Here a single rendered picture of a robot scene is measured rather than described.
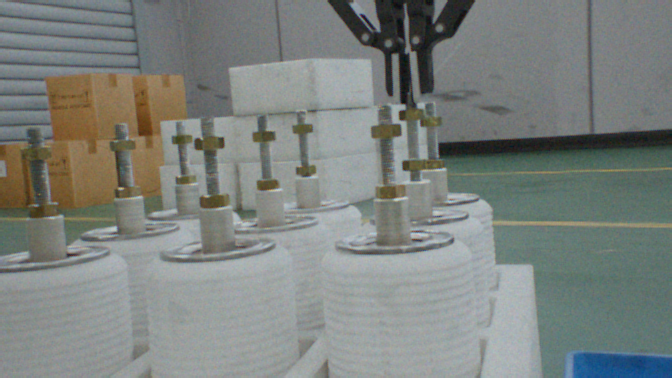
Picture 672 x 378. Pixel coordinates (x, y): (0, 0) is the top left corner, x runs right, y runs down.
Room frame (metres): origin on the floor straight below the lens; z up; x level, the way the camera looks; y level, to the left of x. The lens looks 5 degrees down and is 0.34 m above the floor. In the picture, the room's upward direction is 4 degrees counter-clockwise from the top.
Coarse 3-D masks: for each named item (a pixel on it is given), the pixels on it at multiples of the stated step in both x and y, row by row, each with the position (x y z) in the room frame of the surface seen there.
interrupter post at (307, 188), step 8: (312, 176) 0.81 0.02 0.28; (296, 184) 0.80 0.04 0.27; (304, 184) 0.80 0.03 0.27; (312, 184) 0.80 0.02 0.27; (296, 192) 0.81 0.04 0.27; (304, 192) 0.80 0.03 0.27; (312, 192) 0.80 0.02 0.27; (304, 200) 0.80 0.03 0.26; (312, 200) 0.80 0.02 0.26; (320, 200) 0.81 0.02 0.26
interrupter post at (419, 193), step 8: (408, 184) 0.66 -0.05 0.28; (416, 184) 0.66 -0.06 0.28; (424, 184) 0.66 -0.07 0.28; (408, 192) 0.66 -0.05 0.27; (416, 192) 0.66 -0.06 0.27; (424, 192) 0.66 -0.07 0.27; (408, 200) 0.66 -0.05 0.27; (416, 200) 0.66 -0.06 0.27; (424, 200) 0.66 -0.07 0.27; (416, 208) 0.66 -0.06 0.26; (424, 208) 0.66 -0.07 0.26; (432, 208) 0.66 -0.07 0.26; (416, 216) 0.66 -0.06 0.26; (424, 216) 0.66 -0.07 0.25; (432, 216) 0.66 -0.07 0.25
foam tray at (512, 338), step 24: (504, 288) 0.73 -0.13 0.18; (528, 288) 0.73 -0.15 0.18; (504, 312) 0.65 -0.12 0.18; (528, 312) 0.65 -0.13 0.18; (312, 336) 0.62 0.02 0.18; (480, 336) 0.59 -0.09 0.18; (504, 336) 0.58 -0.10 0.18; (528, 336) 0.59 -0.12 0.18; (144, 360) 0.60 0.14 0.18; (312, 360) 0.56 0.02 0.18; (504, 360) 0.53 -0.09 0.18; (528, 360) 0.53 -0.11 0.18
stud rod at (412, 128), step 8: (408, 96) 0.66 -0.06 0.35; (408, 104) 0.66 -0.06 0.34; (416, 104) 0.66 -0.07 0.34; (408, 120) 0.66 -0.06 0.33; (416, 120) 0.66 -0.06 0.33; (408, 128) 0.66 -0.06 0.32; (416, 128) 0.66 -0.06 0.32; (408, 136) 0.66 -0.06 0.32; (416, 136) 0.66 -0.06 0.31; (408, 144) 0.66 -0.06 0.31; (416, 144) 0.66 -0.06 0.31; (408, 152) 0.67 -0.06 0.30; (416, 152) 0.66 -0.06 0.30; (416, 176) 0.66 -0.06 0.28
